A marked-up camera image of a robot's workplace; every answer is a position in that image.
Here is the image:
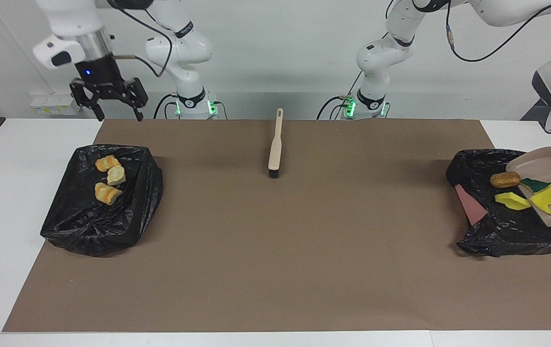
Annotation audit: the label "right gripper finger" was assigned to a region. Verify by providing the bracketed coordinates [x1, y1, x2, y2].
[128, 77, 149, 121]
[69, 81, 105, 121]

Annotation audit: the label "striped croissant piece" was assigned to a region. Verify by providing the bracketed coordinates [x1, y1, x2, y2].
[94, 182, 123, 206]
[95, 155, 121, 172]

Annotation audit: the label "pale bread piece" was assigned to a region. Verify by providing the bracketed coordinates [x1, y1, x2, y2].
[107, 165, 126, 186]

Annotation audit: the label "beige hand brush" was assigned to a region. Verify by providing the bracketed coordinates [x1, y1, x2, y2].
[268, 108, 284, 179]

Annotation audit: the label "brown bread roll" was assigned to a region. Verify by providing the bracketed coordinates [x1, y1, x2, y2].
[490, 172, 521, 189]

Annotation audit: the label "large yellow sponge piece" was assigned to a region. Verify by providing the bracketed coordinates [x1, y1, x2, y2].
[494, 192, 532, 211]

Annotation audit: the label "yellow green sponge piece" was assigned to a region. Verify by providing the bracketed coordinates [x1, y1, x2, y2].
[519, 178, 551, 194]

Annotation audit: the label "notched yellow sponge piece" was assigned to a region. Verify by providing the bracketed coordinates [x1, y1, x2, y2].
[529, 184, 551, 215]

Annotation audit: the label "black trash bag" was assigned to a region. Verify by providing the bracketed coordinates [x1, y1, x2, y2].
[40, 144, 164, 257]
[445, 148, 551, 258]

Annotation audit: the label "brown table mat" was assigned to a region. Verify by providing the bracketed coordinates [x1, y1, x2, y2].
[3, 119, 551, 332]

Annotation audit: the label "pink box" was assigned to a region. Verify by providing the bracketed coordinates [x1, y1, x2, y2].
[455, 184, 489, 226]

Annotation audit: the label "black base power cables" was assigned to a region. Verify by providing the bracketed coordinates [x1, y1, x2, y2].
[154, 93, 228, 120]
[316, 95, 353, 120]

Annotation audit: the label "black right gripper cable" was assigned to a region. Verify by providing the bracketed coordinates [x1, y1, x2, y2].
[107, 0, 175, 78]

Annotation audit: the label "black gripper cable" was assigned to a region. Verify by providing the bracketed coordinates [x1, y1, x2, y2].
[107, 0, 175, 78]
[445, 0, 551, 63]

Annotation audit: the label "white wall socket box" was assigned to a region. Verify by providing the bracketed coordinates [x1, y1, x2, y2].
[29, 93, 83, 116]

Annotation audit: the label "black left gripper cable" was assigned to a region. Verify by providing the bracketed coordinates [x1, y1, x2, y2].
[445, 0, 551, 63]

